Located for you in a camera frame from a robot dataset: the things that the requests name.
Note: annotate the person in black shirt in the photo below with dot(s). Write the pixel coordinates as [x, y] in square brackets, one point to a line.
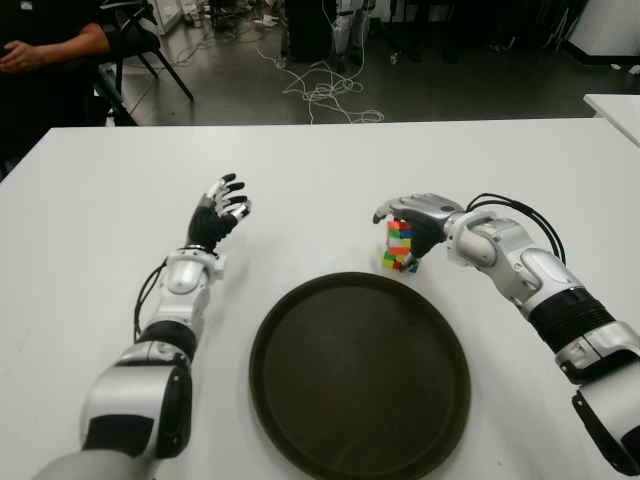
[45, 65]

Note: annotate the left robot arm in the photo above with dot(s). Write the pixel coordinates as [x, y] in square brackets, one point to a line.
[150, 360]

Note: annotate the black cabinet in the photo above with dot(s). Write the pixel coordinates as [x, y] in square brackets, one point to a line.
[310, 30]

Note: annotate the multicoloured Rubik's cube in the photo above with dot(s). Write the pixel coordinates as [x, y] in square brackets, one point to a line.
[397, 245]

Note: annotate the white shelf unit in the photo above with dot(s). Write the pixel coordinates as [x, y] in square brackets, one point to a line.
[175, 12]

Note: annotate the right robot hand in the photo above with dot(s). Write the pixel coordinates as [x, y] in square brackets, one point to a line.
[425, 215]

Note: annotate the black chair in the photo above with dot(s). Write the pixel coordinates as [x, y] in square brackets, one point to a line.
[145, 40]

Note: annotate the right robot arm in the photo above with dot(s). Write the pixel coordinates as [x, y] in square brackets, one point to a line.
[550, 290]

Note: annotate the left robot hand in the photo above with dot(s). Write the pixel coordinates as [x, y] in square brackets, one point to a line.
[212, 225]

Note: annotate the white side table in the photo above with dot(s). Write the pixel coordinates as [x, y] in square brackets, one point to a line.
[617, 117]

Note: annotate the white cabinet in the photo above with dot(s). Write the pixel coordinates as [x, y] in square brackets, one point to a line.
[607, 25]

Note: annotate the dark brown round plate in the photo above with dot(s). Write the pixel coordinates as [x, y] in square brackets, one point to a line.
[360, 380]

